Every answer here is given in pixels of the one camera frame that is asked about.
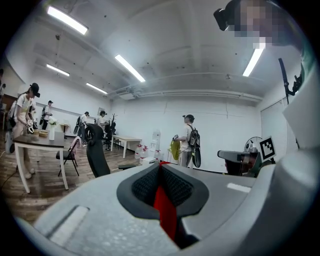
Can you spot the black head-worn camera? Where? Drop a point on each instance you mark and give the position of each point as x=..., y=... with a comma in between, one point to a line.
x=222, y=18

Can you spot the black mesh office chair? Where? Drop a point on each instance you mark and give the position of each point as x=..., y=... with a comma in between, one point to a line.
x=97, y=152

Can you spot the white ceiling air conditioner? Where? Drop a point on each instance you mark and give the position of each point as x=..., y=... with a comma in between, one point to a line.
x=125, y=94

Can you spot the person's white green shirt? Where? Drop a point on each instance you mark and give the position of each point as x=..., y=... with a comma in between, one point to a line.
x=305, y=120

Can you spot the long ceiling light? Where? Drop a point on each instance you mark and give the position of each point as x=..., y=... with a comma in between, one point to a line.
x=58, y=70
x=253, y=60
x=96, y=88
x=67, y=20
x=130, y=67

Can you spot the standing fan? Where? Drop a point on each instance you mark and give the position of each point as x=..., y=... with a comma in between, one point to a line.
x=251, y=142

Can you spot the black folding chair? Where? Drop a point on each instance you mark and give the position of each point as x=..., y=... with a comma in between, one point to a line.
x=65, y=155

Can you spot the small white appliance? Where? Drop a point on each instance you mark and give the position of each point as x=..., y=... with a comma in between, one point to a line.
x=147, y=160

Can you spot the white water dispenser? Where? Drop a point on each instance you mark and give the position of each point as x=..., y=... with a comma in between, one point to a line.
x=156, y=140

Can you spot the woven basket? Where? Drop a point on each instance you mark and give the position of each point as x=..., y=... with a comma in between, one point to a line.
x=43, y=133

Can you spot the black swivel chair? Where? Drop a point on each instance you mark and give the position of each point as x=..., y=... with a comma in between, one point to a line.
x=108, y=133

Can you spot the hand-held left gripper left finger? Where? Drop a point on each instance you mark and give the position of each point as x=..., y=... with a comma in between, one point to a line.
x=100, y=215

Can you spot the row of clear water jugs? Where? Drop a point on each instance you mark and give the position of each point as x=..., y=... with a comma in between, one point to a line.
x=138, y=151

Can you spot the dark top table white legs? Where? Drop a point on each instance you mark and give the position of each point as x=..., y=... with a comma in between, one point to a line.
x=40, y=144

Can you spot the black coat rack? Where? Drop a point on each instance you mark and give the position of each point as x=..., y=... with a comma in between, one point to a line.
x=113, y=122

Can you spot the white ceiling pipes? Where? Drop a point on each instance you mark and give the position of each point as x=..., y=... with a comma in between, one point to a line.
x=200, y=93

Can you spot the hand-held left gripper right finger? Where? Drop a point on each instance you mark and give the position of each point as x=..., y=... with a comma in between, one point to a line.
x=215, y=197

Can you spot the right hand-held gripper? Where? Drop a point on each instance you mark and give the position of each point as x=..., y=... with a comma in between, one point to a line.
x=267, y=148

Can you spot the light wood table white legs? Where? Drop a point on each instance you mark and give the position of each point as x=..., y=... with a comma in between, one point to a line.
x=126, y=138

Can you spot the white vase with flowers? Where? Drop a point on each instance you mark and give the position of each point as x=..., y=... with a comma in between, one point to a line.
x=51, y=132

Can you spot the person's head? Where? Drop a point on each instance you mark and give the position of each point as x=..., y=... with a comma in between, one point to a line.
x=265, y=22

